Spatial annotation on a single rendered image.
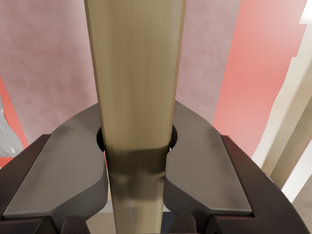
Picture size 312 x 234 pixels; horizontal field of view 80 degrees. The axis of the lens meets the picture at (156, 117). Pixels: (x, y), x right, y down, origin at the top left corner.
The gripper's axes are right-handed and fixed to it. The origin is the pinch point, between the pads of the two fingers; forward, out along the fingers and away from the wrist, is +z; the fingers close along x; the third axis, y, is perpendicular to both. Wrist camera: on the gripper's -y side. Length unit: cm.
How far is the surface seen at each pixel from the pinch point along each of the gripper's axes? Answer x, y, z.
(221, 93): 11.2, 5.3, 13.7
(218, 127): 12.1, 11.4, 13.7
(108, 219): -42, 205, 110
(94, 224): -58, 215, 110
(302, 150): 25.0, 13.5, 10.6
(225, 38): 10.1, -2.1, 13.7
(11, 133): -20.9, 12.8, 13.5
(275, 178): 25.0, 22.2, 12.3
